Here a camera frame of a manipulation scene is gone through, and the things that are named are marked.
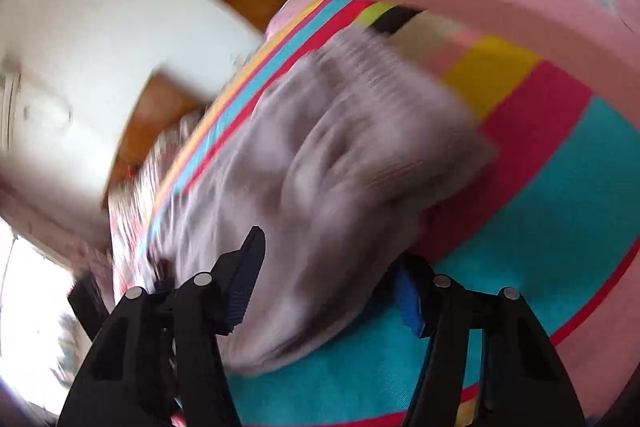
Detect pink floral quilt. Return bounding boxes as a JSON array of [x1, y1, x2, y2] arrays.
[[107, 112, 201, 298]]

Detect dark object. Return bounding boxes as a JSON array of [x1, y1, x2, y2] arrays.
[[67, 274, 108, 338]]

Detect wide wooden headboard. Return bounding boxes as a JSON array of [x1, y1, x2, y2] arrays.
[[107, 74, 211, 202]]

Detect lilac fleece pants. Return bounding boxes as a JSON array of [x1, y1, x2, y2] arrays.
[[145, 29, 501, 378]]

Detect window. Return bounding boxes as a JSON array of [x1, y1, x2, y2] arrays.
[[0, 237, 81, 408]]

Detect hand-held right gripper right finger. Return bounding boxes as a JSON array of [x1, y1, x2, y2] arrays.
[[392, 252, 586, 427]]

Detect colourful striped blanket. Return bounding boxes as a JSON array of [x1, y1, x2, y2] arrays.
[[107, 0, 640, 427]]

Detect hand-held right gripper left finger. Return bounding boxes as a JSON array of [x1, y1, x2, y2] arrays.
[[56, 226, 267, 427]]

